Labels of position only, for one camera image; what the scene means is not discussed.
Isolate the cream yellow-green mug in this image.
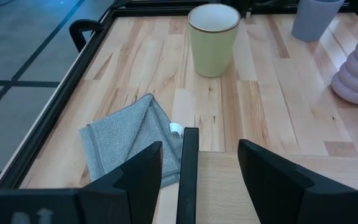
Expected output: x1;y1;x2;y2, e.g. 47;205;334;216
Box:
187;3;241;78

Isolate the black aluminium table frame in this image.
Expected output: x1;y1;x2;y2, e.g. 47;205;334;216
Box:
0;0;358;190

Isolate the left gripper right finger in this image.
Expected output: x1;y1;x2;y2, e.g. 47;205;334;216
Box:
237;139;358;224

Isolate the blue-grey mug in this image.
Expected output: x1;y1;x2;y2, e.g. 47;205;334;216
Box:
291;0;346;43

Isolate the grey folded cloth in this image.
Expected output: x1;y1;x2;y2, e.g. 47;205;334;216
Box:
79;93;185;189

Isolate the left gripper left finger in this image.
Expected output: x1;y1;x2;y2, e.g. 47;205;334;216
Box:
79;141;164;224

